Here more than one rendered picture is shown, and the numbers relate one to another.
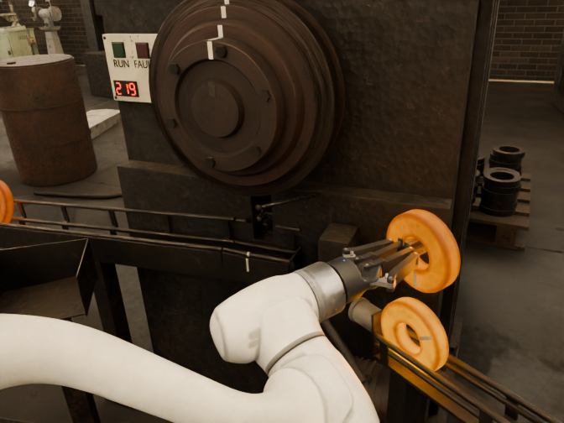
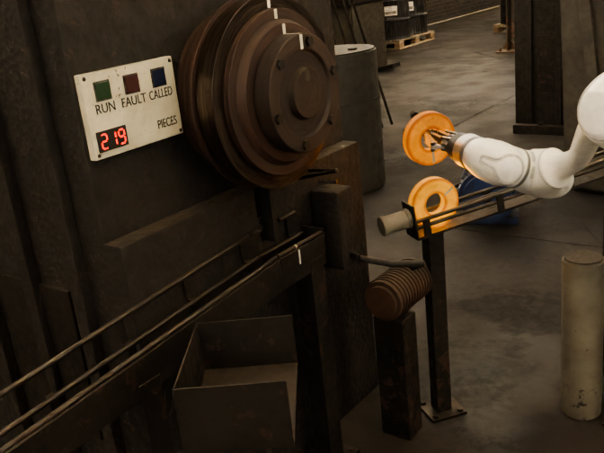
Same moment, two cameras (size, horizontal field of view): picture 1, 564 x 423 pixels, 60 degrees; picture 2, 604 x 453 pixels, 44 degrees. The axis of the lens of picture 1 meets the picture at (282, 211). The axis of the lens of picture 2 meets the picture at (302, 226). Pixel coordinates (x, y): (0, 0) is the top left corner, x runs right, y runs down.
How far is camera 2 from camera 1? 1.98 m
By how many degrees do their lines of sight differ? 69
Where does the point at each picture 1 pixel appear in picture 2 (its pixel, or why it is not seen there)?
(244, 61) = (320, 45)
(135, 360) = not seen: hidden behind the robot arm
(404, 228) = (421, 127)
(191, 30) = (260, 32)
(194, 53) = (291, 47)
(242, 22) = (288, 20)
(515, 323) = not seen: hidden behind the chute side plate
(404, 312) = (431, 186)
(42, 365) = not seen: outside the picture
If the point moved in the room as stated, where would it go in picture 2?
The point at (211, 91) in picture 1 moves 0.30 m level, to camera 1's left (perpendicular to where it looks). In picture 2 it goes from (307, 75) to (277, 100)
